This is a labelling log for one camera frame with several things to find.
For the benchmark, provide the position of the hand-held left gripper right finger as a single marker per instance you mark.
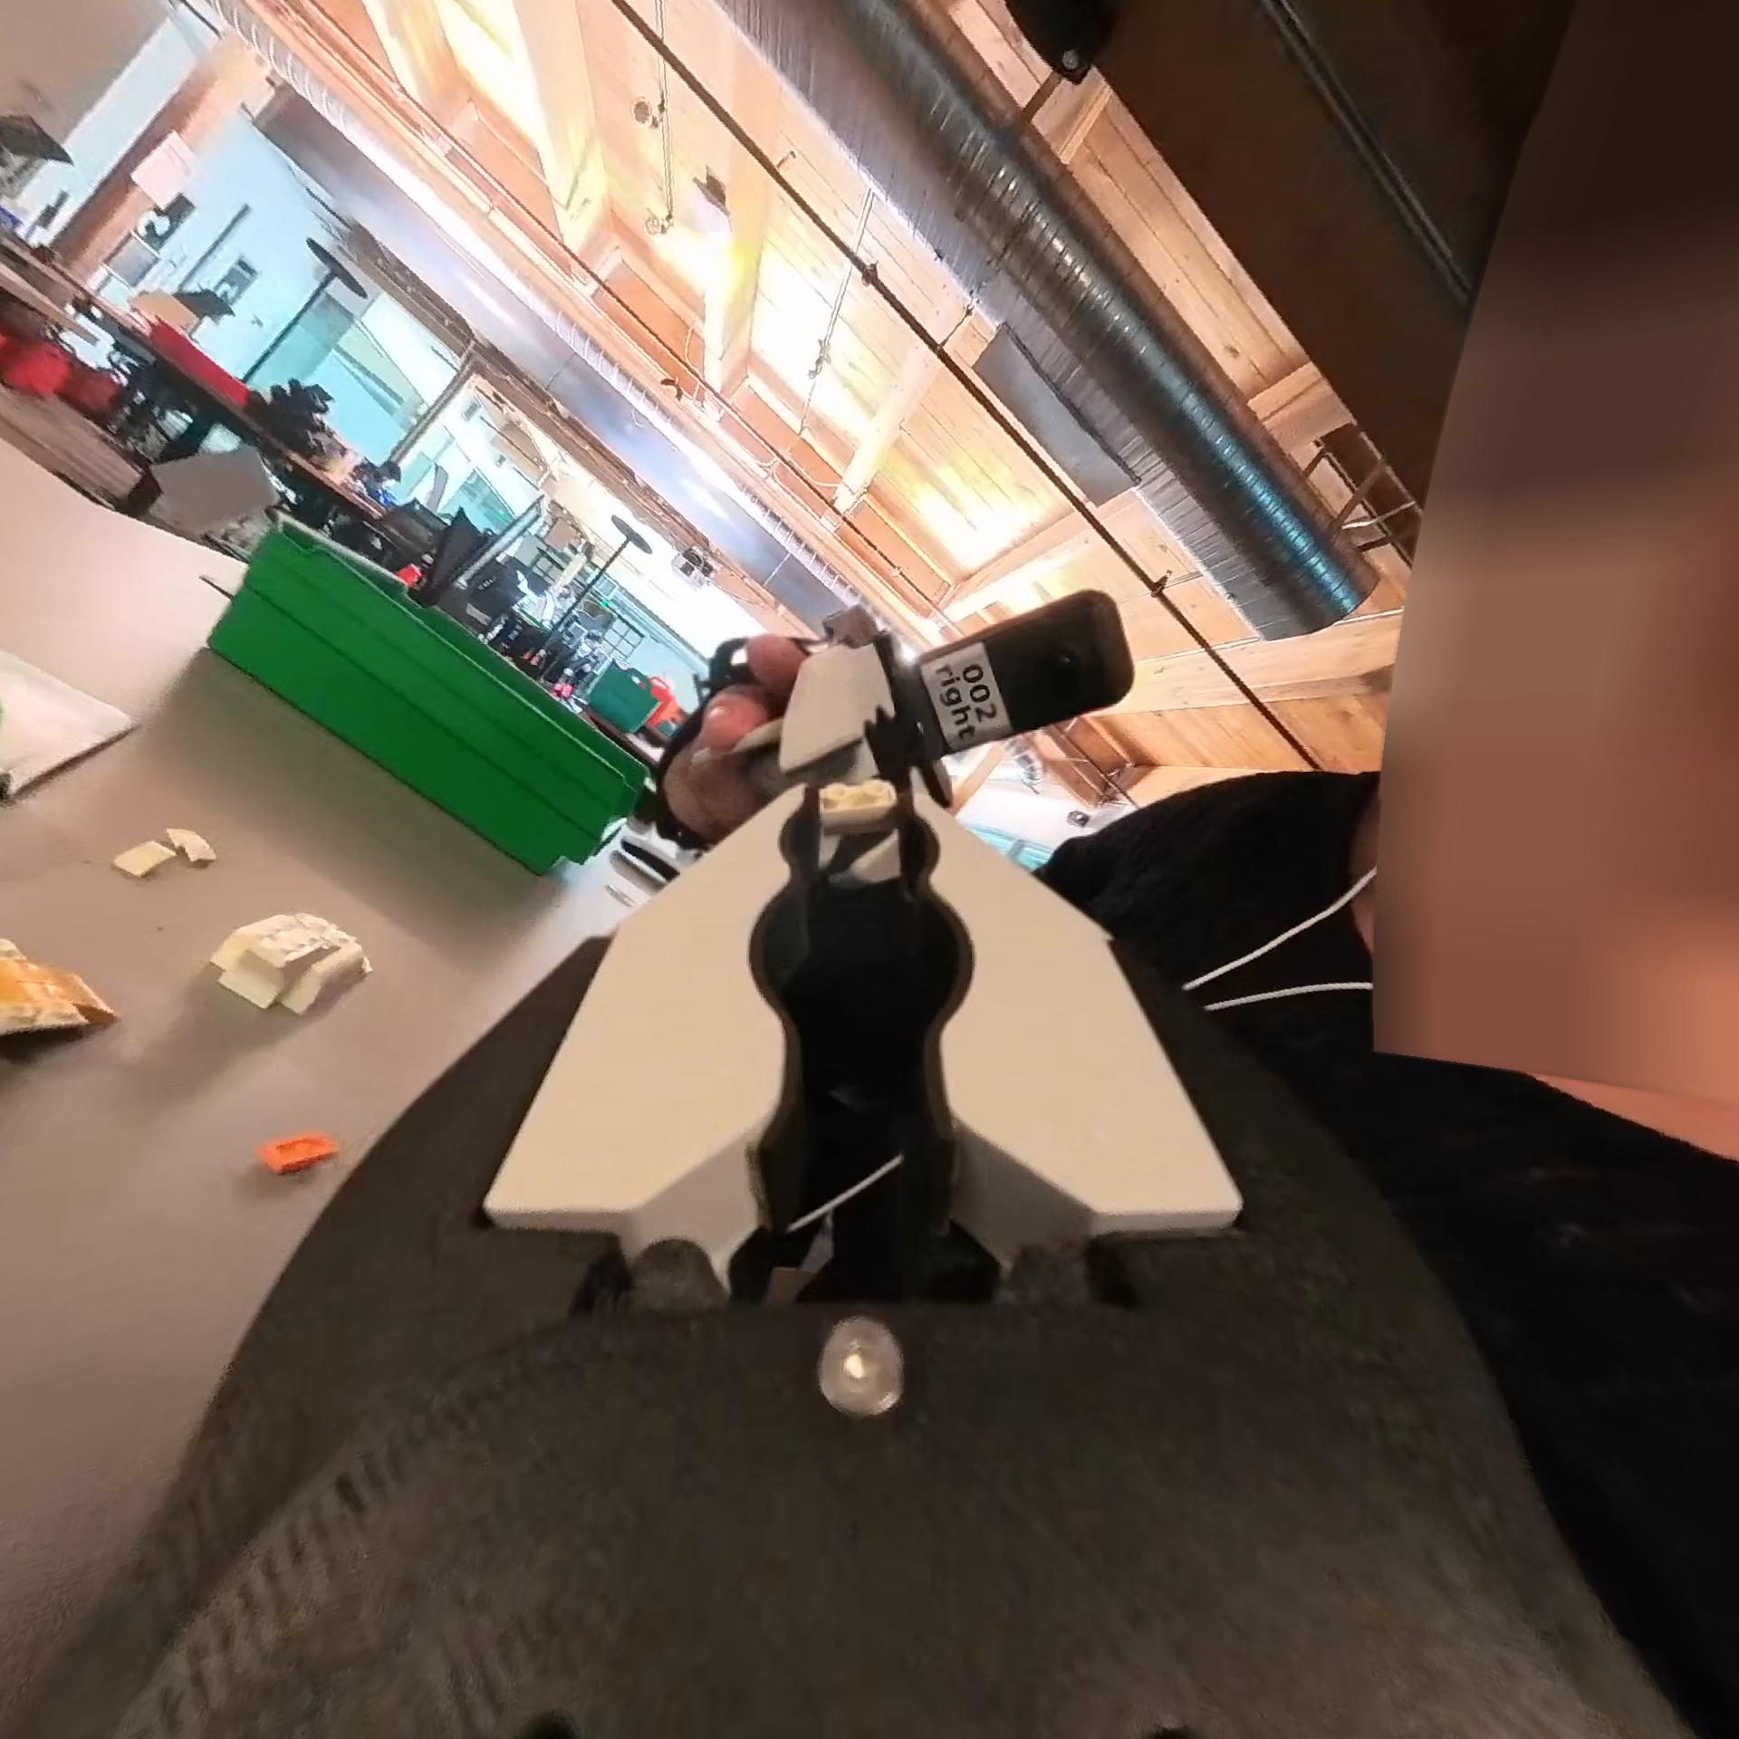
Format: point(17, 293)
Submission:
point(1086, 1088)

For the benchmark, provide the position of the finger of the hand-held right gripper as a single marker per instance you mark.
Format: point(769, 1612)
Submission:
point(832, 707)
point(869, 859)

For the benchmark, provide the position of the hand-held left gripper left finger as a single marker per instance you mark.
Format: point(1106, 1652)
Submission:
point(638, 1088)

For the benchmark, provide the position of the small white lego piece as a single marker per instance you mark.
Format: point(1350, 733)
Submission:
point(857, 806)

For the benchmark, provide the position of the small orange lego piece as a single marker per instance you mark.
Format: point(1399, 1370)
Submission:
point(295, 1153)

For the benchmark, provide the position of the white and orange lego assembly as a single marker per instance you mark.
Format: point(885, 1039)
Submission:
point(47, 995)

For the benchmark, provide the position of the person's right hand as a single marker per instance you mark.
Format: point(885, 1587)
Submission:
point(727, 776)

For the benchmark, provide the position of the small green crate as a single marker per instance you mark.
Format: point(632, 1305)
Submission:
point(621, 701)

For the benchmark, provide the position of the black floor lamp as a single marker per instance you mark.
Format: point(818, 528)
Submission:
point(627, 538)
point(333, 270)

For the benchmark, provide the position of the black ceiling track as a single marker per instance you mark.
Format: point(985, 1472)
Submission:
point(950, 368)

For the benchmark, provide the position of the black computer monitor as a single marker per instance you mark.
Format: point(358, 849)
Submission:
point(459, 552)

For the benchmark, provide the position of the green stacked plastic bins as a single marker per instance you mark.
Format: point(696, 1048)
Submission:
point(408, 694)

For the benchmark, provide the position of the person's black sweater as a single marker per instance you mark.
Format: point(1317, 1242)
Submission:
point(1494, 1360)

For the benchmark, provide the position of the ceiling light fixture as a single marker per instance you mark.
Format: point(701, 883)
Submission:
point(709, 208)

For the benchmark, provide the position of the long wooden workbench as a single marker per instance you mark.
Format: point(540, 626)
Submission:
point(291, 471)

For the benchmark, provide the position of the black ceiling speaker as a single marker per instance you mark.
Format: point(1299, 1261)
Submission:
point(1066, 35)

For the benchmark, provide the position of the white instruction booklet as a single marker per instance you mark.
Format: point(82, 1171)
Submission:
point(47, 721)

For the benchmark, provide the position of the red crate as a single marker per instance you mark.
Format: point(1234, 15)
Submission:
point(201, 364)

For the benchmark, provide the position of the red storage box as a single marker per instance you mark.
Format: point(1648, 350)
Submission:
point(29, 364)
point(92, 388)

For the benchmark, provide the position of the black duct vent grille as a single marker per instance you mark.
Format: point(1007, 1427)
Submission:
point(1052, 410)

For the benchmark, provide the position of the silver ventilation duct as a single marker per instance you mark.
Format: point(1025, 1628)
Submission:
point(1114, 313)

